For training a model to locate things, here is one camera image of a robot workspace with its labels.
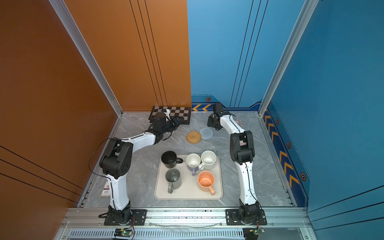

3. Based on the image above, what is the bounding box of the green circuit board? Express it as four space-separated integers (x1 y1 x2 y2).
113 228 134 240
250 227 264 236

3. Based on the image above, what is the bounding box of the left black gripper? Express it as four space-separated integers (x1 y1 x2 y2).
160 115 184 135

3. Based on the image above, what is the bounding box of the black mug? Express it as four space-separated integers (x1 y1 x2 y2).
161 151 184 169

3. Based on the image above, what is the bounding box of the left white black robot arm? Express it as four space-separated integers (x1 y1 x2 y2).
100 110 184 226

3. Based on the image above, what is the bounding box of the beige rectangular serving tray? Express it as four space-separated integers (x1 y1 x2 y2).
155 158 224 200

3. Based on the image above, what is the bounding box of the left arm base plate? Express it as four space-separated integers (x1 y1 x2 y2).
104 210 147 227

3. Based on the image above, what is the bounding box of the black white chessboard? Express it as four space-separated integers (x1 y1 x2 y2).
149 106 191 125

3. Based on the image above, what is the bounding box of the right green circuit board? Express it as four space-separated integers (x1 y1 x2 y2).
250 227 264 236

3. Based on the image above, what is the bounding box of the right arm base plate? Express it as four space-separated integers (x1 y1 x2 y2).
225 209 268 226

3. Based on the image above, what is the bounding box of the orange peach mug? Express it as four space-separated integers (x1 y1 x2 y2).
198 171 216 196

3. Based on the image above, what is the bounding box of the woven rattan round coaster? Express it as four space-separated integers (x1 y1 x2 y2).
186 131 202 144

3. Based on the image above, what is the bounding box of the playing card box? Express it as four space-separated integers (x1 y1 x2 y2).
100 182 111 198

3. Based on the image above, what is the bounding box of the grey green mug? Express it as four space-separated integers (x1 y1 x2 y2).
165 169 182 194

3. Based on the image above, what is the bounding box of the blue woven round coaster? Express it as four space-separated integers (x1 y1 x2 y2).
200 128 214 140

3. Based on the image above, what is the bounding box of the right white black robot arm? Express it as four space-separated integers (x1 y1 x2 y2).
207 103 262 225

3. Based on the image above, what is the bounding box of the cream white mug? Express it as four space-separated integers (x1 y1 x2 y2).
198 151 217 171

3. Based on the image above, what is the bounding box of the aluminium front frame rail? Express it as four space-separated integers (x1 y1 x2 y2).
54 207 317 240

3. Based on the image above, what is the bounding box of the pink flower coaster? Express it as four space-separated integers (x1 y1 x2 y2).
235 119 242 126

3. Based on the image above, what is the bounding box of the white mug purple handle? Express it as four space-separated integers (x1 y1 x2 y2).
186 154 201 176

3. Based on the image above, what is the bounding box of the left green circuit board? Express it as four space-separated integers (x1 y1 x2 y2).
113 228 134 240

